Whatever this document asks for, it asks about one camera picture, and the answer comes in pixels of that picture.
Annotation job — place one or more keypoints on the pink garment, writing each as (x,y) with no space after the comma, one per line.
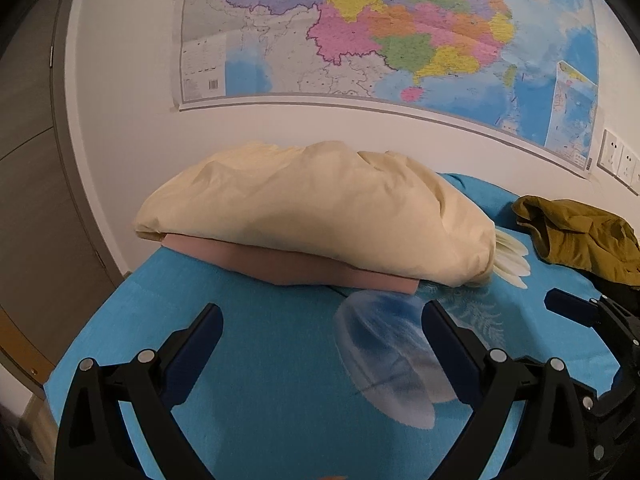
(300,265)

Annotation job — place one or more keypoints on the white wall switch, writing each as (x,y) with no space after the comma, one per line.
(637,172)

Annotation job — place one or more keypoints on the blue floral bedsheet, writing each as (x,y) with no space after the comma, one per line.
(280,360)

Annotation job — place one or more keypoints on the colourful wall map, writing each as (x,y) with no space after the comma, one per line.
(400,35)

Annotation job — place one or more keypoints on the white wall socket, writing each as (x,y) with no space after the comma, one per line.
(610,150)
(627,161)

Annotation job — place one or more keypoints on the olive green garment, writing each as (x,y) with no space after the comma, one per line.
(585,235)

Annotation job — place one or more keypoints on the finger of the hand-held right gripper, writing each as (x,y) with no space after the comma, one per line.
(570,306)
(585,392)

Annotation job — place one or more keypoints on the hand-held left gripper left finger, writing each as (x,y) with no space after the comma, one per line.
(202,347)

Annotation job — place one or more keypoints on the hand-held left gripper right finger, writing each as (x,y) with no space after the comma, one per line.
(447,350)

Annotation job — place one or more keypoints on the cream garment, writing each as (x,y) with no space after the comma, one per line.
(310,210)

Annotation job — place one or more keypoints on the grey door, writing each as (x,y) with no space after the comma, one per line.
(35,210)

